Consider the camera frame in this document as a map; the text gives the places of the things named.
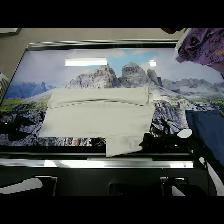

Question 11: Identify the purple garment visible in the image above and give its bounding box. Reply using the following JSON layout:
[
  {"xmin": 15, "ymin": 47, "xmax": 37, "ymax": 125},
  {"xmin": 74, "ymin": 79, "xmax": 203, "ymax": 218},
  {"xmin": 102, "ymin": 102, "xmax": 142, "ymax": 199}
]
[{"xmin": 175, "ymin": 28, "xmax": 224, "ymax": 75}]

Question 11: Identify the blue garment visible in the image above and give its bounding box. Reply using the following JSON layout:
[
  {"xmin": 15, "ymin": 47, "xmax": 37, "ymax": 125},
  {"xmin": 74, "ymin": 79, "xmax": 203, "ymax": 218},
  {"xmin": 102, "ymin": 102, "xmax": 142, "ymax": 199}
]
[{"xmin": 184, "ymin": 109, "xmax": 224, "ymax": 169}]

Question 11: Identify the silver frame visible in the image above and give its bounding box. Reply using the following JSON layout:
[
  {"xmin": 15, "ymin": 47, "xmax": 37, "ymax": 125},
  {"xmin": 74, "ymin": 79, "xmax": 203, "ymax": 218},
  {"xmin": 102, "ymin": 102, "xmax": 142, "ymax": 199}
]
[{"xmin": 0, "ymin": 157, "xmax": 224, "ymax": 197}]

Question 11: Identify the beige garment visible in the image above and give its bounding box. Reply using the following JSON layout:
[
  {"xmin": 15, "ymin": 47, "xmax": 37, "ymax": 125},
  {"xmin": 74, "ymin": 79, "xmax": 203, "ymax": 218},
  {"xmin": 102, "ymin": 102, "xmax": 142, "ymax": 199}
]
[{"xmin": 37, "ymin": 86, "xmax": 156, "ymax": 158}]

